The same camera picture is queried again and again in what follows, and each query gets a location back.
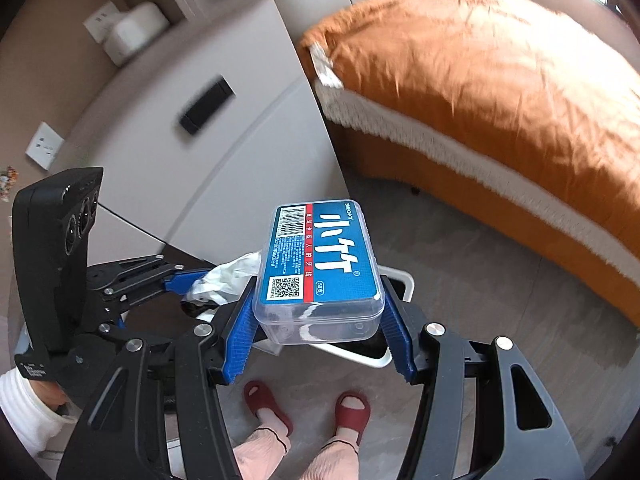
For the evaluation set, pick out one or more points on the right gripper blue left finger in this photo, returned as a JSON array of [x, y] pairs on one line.
[[238, 334]]

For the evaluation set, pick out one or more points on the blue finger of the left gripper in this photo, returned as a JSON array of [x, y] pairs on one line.
[[180, 281]]

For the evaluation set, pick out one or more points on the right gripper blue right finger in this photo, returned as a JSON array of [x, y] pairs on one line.
[[396, 334]]

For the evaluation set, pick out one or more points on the clear plastic bag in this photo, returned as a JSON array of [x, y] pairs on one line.
[[221, 285]]

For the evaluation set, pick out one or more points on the blue label clear plastic box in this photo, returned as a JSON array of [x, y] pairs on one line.
[[319, 280]]

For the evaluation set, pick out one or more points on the white square trash bin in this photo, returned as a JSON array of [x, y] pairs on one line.
[[372, 352]]

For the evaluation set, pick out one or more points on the person left hand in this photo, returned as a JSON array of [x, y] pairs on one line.
[[49, 393]]

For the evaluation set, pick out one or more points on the left red slipper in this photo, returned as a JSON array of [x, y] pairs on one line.
[[263, 405]]

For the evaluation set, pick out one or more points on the red slipper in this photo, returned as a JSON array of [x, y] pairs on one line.
[[263, 405], [351, 416]]

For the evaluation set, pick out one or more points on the right red slipper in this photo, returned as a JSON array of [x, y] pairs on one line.
[[351, 416]]

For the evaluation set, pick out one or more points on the white desk cabinet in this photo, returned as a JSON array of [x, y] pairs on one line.
[[211, 195]]

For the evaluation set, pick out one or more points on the white lace bed sheet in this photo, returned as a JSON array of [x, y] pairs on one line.
[[351, 110]]

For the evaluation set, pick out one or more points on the white tissue box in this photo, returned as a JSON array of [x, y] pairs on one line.
[[128, 33]]

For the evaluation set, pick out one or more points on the orange bed cover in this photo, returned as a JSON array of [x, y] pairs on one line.
[[521, 84]]

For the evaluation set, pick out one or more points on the white wall socket centre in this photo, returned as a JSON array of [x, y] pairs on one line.
[[44, 146]]

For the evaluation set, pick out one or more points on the white wall socket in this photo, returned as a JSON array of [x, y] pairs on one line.
[[44, 146], [100, 23]]

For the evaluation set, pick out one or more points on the colourful wall stickers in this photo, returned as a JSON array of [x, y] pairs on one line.
[[8, 178]]

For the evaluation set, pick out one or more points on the white wall socket right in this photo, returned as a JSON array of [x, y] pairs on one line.
[[100, 23]]

